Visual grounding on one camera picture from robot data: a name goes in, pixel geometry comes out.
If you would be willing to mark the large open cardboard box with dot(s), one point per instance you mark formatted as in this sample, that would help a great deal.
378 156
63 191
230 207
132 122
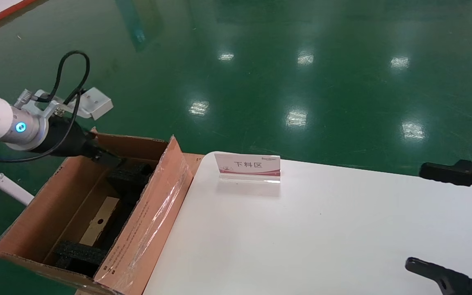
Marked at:
27 217

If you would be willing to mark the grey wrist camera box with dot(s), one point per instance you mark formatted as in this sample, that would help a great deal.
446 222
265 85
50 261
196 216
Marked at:
96 102

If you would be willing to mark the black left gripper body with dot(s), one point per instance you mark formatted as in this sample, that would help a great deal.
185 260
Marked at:
66 137

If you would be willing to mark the small cardboard box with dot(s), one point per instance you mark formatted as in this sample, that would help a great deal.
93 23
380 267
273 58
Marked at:
100 221

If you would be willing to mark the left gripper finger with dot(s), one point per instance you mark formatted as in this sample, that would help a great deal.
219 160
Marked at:
103 160
107 155

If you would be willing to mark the acrylic sign with Chinese text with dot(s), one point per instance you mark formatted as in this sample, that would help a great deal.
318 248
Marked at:
248 166

